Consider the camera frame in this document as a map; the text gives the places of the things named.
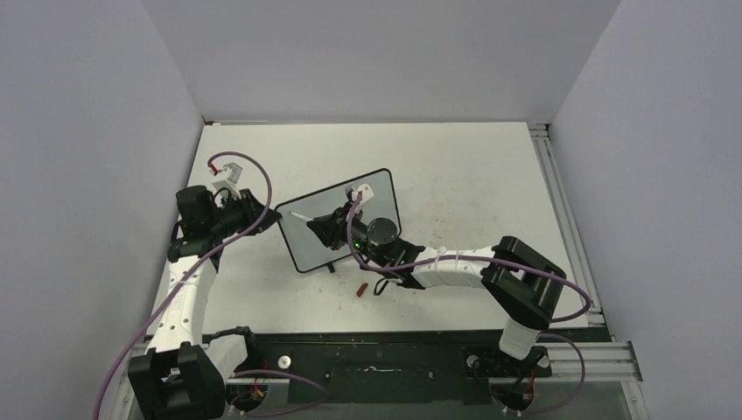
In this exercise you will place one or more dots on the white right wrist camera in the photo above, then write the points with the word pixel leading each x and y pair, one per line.
pixel 362 192

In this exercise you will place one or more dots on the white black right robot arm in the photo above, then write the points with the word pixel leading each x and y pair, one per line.
pixel 525 284

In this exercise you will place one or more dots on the aluminium rail frame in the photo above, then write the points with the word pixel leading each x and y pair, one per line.
pixel 572 240

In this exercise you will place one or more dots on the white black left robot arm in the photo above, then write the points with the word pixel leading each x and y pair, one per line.
pixel 182 375

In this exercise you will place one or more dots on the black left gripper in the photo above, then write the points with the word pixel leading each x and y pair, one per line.
pixel 249 206

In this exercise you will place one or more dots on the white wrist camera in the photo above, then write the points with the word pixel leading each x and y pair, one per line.
pixel 362 192
pixel 226 178

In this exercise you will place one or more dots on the red marker cap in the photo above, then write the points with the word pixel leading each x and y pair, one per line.
pixel 362 289

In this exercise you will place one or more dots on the black framed whiteboard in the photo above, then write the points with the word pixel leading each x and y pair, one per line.
pixel 305 249

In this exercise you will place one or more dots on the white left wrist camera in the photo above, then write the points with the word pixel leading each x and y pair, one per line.
pixel 226 178

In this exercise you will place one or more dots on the black base frame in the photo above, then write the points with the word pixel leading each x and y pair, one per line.
pixel 396 367

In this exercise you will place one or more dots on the white marker pen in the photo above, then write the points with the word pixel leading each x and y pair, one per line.
pixel 301 216

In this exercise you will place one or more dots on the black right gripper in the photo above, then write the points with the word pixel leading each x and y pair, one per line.
pixel 331 229

